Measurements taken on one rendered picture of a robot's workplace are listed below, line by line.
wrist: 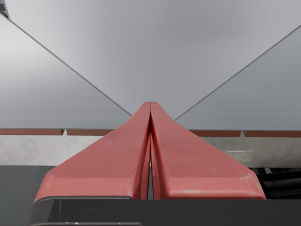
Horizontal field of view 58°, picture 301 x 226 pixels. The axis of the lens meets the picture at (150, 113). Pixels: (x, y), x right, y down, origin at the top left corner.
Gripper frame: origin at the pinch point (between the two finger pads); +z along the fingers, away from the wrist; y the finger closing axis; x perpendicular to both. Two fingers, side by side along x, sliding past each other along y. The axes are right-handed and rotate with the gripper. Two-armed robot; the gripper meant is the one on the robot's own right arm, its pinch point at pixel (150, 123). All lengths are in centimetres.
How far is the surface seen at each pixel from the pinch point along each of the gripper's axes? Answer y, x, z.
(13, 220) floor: 91, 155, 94
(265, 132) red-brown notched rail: -11.5, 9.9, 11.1
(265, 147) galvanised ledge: -20.3, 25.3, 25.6
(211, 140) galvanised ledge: -10.6, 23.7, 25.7
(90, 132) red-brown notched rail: 6.1, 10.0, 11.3
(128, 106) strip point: 1.6, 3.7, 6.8
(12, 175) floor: 78, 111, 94
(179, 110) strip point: -2.2, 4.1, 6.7
